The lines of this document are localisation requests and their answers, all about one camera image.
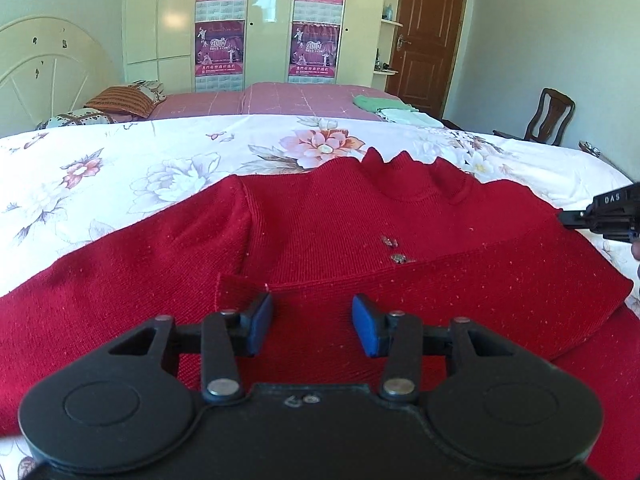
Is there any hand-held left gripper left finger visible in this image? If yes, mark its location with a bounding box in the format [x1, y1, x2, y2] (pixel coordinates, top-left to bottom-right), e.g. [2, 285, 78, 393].
[107, 292, 275, 407]

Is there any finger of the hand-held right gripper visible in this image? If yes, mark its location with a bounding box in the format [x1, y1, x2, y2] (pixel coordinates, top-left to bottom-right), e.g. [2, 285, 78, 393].
[556, 208, 592, 231]

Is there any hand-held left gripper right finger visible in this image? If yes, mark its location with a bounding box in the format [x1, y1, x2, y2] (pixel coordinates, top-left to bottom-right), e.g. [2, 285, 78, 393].
[351, 294, 522, 407]

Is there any red knit sweater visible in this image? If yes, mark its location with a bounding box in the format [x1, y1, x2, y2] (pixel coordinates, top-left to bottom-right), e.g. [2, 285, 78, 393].
[0, 147, 640, 438]

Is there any dark wooden chair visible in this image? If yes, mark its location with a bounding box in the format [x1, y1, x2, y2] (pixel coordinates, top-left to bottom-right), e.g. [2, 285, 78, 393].
[492, 87, 577, 147]

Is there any pale folded cloth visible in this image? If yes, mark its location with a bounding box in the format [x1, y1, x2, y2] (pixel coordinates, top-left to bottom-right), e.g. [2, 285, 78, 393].
[377, 107, 446, 128]

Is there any white floral bed sheet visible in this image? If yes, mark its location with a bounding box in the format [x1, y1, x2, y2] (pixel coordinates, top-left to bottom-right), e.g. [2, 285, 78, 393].
[0, 112, 640, 480]

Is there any green folded cloth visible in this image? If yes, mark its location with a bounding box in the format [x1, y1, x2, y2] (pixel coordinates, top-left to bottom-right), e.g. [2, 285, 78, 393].
[352, 94, 418, 115]

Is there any pink checked bedspread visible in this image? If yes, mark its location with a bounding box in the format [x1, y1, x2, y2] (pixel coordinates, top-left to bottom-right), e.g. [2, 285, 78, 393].
[145, 81, 401, 122]

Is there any brown wooden door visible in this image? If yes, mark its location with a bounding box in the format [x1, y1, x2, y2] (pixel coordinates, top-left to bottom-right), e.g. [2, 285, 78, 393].
[385, 0, 471, 118]

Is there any small floral pillow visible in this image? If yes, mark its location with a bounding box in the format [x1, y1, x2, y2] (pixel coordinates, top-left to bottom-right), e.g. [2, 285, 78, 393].
[131, 80, 168, 107]

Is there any cream corner shelf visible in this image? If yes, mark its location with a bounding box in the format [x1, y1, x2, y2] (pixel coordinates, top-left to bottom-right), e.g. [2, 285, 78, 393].
[371, 0, 411, 78]

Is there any brown striped pillow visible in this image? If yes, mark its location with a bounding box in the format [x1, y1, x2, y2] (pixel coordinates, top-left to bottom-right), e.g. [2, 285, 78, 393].
[84, 85, 157, 120]

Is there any floral brown-trimmed pillow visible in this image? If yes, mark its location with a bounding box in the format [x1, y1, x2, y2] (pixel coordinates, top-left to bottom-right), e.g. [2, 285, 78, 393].
[36, 108, 137, 132]

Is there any cream wardrobe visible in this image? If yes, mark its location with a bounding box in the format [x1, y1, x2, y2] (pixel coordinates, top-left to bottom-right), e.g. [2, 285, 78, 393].
[122, 0, 405, 94]

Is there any cream round headboard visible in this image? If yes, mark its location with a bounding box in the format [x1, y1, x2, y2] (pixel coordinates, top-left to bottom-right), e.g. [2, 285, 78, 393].
[0, 15, 123, 137]

